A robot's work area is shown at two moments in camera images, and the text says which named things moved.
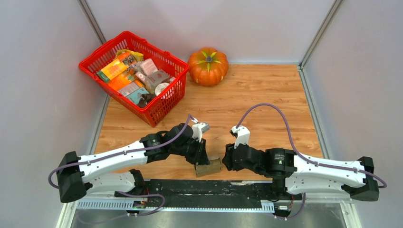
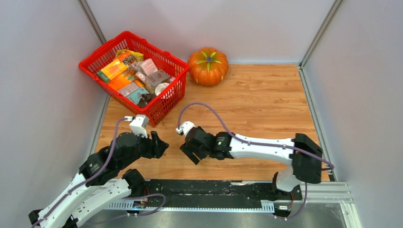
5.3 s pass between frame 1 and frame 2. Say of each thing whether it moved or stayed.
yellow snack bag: stayed
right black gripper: moved
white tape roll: stayed
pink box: stayed
